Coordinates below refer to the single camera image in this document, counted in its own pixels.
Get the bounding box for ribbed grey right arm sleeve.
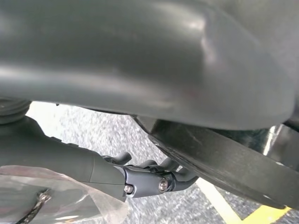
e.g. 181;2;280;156
0;98;32;126

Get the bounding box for clear plastic film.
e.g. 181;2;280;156
0;165;129;224

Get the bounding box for grey robot body shell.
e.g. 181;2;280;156
205;0;299;125

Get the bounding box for glossy black robot cylinder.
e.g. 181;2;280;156
210;119;299;173

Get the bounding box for yellow floor tape square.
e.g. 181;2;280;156
196;177;291;224

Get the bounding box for black braided cable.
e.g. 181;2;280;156
15;189;52;224

